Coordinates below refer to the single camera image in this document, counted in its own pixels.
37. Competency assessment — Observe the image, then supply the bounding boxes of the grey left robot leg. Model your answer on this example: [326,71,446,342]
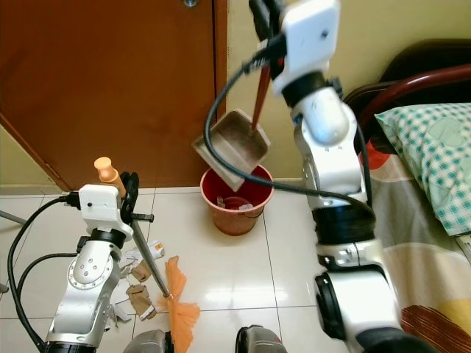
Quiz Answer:
[122,329,174,353]

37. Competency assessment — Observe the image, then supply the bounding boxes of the orange bristle broom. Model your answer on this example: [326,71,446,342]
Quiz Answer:
[93,157,202,352]

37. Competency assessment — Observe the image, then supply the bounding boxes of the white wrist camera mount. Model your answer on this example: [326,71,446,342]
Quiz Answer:
[271,0,342,96]
[79,184,123,232]

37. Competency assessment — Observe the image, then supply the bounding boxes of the beige patterned bedsheet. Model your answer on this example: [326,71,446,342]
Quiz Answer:
[366,151,471,353]

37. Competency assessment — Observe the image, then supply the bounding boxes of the white torn paper scrap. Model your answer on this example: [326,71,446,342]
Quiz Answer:
[110,299,130,325]

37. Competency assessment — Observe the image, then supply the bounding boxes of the red plastic bucket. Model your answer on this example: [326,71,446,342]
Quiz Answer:
[199,165,275,237]

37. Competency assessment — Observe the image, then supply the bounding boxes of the brown wooden door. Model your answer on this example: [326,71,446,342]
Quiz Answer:
[0,0,228,193]

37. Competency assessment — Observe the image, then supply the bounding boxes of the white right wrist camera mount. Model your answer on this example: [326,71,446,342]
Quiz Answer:
[271,0,342,96]

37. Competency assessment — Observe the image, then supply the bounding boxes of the white paper box scrap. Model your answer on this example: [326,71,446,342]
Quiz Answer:
[145,240,166,259]

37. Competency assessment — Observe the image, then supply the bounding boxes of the short black left arm cable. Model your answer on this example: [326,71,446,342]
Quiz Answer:
[21,252,76,295]

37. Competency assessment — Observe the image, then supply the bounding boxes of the dark wooden bed headboard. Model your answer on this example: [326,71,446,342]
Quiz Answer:
[341,39,471,127]

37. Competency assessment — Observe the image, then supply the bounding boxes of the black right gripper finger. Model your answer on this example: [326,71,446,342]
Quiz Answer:
[248,0,269,43]
[267,0,288,42]

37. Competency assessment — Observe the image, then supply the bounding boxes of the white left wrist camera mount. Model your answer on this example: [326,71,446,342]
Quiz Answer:
[79,184,123,232]

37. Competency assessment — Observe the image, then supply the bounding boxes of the red orange cloth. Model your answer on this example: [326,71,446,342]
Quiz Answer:
[366,142,392,171]

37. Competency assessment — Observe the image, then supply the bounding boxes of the brown dustpan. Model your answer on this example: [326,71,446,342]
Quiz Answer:
[192,63,274,193]

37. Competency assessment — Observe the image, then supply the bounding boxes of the grey robot leg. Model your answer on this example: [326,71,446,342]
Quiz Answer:
[122,329,174,353]
[235,324,288,353]

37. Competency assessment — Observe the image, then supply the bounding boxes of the small brown cardboard scrap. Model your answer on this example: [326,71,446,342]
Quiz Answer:
[130,260,152,285]

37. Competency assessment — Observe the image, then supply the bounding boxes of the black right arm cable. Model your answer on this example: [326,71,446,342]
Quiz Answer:
[204,50,376,214]

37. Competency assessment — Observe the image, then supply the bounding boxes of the grey right robot leg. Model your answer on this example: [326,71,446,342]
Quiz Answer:
[235,324,288,353]

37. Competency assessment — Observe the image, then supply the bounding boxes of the green checked pillow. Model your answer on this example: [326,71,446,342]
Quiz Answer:
[375,102,471,238]

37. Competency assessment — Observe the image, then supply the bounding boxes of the long black left arm cable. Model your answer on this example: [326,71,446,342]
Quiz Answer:
[7,191,82,353]

